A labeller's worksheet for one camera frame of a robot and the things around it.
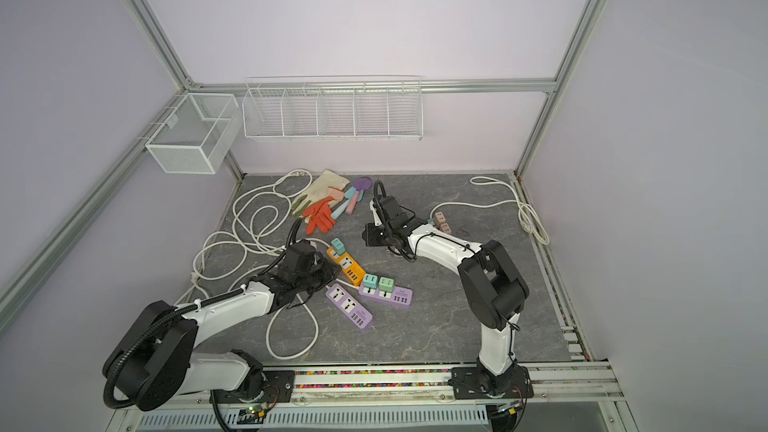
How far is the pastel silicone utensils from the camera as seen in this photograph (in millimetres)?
1097

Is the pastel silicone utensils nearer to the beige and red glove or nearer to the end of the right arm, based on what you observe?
the beige and red glove

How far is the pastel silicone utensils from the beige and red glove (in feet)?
0.06

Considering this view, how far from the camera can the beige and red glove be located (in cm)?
107
